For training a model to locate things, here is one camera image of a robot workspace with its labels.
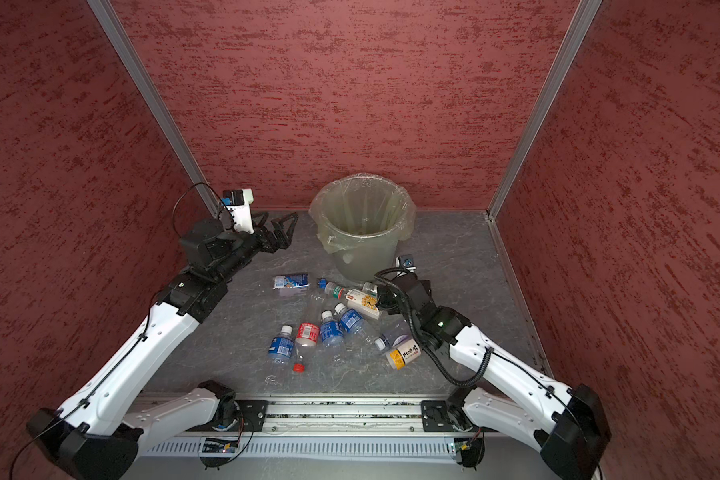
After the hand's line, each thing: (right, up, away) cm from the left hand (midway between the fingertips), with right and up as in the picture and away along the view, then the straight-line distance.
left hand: (283, 219), depth 68 cm
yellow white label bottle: (+28, -37, +11) cm, 48 cm away
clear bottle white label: (+21, -21, +28) cm, 41 cm away
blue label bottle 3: (+16, -29, +17) cm, 37 cm away
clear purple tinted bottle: (+27, -34, +15) cm, 46 cm away
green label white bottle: (+9, -21, +25) cm, 34 cm away
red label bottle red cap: (+3, -31, +15) cm, 34 cm away
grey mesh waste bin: (+20, -12, +24) cm, 33 cm away
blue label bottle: (-4, -34, +11) cm, 36 cm away
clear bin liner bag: (+17, +6, +30) cm, 35 cm away
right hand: (+27, -19, +11) cm, 35 cm away
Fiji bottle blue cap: (-5, -18, +24) cm, 30 cm away
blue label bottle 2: (+10, -33, +15) cm, 38 cm away
